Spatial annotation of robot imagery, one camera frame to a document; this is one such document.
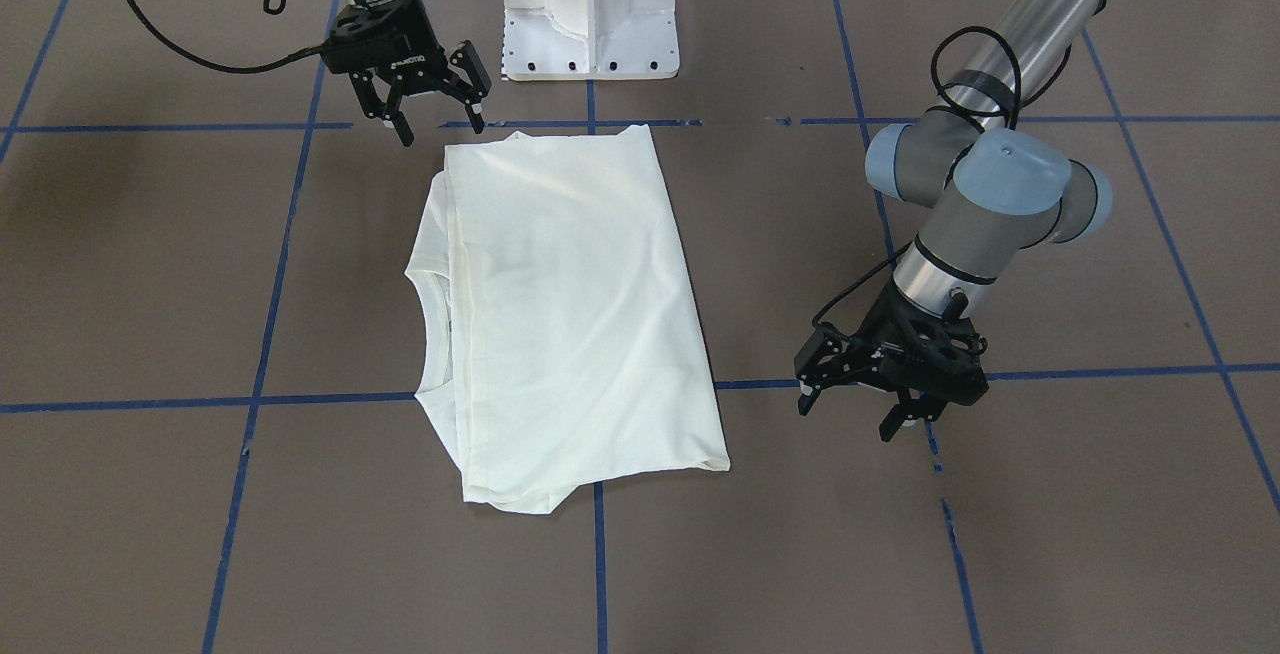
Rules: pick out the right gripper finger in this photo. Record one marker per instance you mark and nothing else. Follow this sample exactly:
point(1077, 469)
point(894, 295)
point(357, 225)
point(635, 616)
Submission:
point(470, 83)
point(386, 110)

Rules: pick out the cream long-sleeve cat shirt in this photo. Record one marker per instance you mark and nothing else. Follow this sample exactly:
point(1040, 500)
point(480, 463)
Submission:
point(562, 344)

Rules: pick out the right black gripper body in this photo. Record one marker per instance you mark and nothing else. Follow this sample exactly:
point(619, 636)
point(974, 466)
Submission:
point(403, 65)

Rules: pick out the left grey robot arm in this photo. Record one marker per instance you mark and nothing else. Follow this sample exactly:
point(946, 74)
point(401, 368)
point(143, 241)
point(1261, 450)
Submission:
point(992, 190)

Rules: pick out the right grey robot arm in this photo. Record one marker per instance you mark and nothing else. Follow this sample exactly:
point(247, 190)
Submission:
point(389, 51)

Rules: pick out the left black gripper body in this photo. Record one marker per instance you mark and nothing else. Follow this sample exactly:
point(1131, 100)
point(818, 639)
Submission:
point(868, 356)

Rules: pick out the white metal base plate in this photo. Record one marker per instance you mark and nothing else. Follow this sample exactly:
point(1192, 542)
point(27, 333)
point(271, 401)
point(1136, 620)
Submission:
point(604, 40)

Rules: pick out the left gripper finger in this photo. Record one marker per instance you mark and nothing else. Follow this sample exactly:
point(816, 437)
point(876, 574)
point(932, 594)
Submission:
point(828, 359)
point(910, 409)

